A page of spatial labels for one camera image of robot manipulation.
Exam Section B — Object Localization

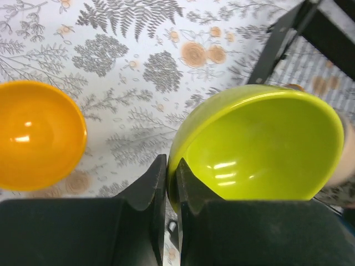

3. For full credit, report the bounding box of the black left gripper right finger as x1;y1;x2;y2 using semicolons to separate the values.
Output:
176;160;354;265

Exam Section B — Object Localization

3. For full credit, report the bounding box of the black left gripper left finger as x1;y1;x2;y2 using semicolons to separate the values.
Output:
1;155;166;265

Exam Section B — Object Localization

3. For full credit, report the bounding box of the orange plastic bowl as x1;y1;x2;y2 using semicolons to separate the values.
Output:
1;80;87;191

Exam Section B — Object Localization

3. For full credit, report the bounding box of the lime green bowl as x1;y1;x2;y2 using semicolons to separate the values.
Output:
167;85;344;210

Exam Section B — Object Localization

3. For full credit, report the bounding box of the black wire dish rack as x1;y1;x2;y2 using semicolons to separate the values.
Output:
246;0;355;89

